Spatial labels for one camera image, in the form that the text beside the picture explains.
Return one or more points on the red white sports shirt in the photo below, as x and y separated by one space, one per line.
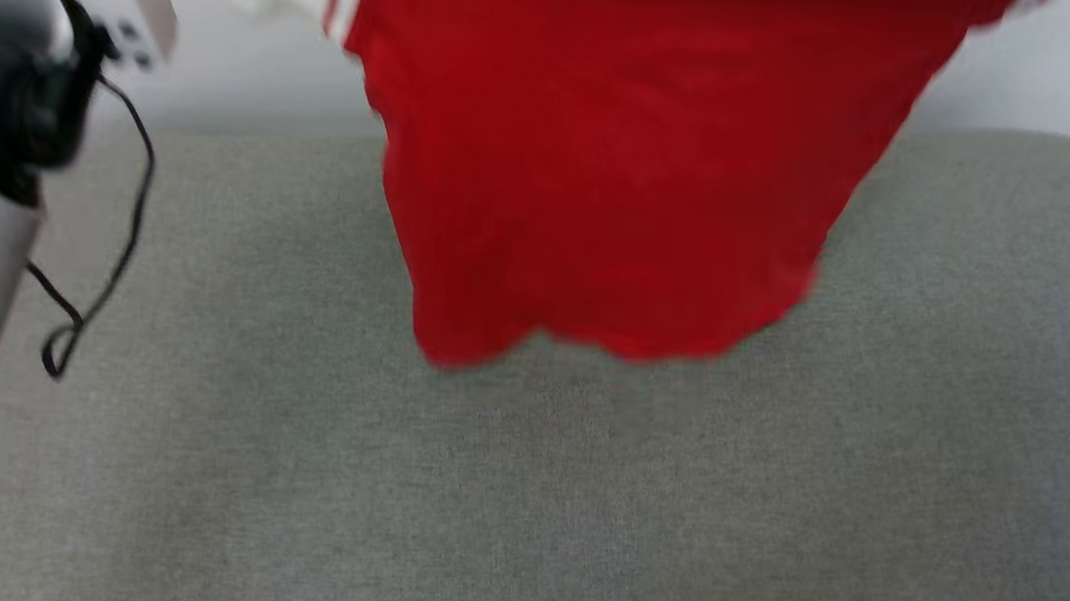
613 159

